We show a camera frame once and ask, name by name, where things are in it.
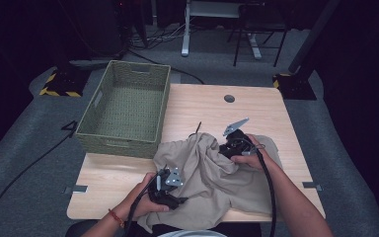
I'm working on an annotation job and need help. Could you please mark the hand-held gripper cable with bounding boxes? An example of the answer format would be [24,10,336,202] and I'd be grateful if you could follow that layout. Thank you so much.
[239,137,277,237]
[122,168,166,237]

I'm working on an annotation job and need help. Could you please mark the bundle of floor cables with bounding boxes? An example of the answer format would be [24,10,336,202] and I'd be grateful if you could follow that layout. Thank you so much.
[127,22,192,51]

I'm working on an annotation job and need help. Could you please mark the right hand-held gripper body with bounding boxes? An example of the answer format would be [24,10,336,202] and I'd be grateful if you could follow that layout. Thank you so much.
[218,117,260,159]

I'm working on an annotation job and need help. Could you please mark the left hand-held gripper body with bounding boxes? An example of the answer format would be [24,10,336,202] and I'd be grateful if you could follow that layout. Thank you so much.
[148,166,184,210]

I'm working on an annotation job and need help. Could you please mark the left hand-held gripper cable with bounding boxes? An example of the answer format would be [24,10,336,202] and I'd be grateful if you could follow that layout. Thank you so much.
[122,168,166,237]

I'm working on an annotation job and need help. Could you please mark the grey tape strip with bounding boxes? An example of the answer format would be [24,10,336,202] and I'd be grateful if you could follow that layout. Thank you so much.
[302,181,324,193]
[62,185,89,196]

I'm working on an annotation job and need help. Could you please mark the person's left hand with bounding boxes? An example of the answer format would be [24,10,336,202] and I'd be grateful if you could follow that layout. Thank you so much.
[113,172,171,225]

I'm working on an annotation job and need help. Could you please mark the black chair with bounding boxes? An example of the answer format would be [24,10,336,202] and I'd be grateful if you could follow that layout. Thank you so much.
[226,2,291,69]

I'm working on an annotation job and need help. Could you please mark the green woven basket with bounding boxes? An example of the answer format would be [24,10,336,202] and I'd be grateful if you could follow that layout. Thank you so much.
[75,59,173,160]

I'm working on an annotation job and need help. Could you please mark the yellow black striped stand base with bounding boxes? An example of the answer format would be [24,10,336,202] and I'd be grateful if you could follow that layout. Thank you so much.
[271,72,318,101]
[38,67,92,99]

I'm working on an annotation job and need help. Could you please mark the white desk frame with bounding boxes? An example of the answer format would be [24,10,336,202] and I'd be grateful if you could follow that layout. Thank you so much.
[181,0,264,60]

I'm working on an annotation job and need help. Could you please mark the beige shorts with black drawstring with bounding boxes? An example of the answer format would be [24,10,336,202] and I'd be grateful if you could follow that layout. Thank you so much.
[136,120,284,234]

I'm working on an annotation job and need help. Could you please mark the right hand-held gripper cable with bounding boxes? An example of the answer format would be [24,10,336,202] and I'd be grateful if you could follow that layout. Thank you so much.
[239,137,277,237]

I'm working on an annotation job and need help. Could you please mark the person's right hand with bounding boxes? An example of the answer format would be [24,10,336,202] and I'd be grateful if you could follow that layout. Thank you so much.
[230,133,272,172]

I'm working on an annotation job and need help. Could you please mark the long black floor cable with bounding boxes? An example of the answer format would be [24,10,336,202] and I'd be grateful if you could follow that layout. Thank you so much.
[0,48,127,237]

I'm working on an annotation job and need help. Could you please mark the red bead bracelet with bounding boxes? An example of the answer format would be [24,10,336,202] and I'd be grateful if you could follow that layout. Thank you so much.
[108,207,126,229]

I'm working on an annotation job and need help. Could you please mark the slanted black stand pole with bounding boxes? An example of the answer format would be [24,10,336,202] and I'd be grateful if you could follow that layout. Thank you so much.
[287,0,342,75]

